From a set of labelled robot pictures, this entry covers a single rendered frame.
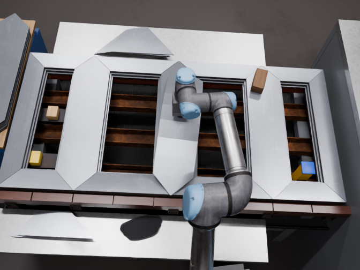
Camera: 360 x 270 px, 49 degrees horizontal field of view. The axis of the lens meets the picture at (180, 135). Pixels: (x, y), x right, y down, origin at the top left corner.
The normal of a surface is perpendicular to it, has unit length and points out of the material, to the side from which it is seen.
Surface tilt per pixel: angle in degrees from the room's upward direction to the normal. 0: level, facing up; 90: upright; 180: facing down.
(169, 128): 17
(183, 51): 0
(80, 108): 0
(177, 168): 29
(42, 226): 0
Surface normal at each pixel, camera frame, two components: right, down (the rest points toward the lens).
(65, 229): 0.06, -0.46
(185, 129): 0.03, -0.18
